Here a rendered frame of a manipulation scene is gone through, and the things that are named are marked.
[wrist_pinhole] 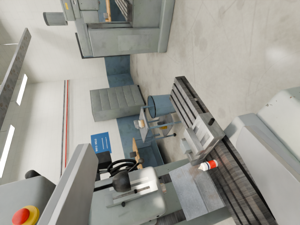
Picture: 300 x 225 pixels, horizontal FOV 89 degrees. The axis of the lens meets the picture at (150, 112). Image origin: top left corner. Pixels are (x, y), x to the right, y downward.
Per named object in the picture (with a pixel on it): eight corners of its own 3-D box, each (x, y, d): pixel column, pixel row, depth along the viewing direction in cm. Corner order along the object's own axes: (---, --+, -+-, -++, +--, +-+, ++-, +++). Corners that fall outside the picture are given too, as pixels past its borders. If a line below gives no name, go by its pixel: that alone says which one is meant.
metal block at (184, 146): (190, 139, 91) (181, 141, 90) (195, 147, 88) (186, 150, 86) (188, 143, 95) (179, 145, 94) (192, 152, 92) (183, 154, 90)
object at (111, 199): (155, 179, 65) (104, 195, 59) (158, 189, 62) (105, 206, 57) (154, 182, 68) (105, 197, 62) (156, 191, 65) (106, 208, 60)
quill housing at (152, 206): (154, 162, 73) (83, 181, 65) (170, 211, 61) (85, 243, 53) (150, 175, 88) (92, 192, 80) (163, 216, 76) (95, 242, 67)
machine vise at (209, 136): (209, 111, 83) (191, 115, 80) (226, 134, 74) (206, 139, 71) (190, 143, 109) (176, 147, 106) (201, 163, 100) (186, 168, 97)
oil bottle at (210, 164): (214, 158, 85) (197, 163, 82) (218, 165, 83) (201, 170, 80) (212, 161, 88) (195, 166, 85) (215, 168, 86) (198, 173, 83)
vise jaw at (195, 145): (191, 127, 90) (185, 128, 89) (204, 149, 81) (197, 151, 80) (188, 132, 94) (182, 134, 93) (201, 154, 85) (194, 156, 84)
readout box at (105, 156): (109, 148, 106) (76, 156, 101) (110, 160, 101) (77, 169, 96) (111, 160, 122) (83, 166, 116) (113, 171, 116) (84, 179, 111)
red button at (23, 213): (28, 205, 43) (11, 210, 42) (26, 222, 41) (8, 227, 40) (34, 207, 46) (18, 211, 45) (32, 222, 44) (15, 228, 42)
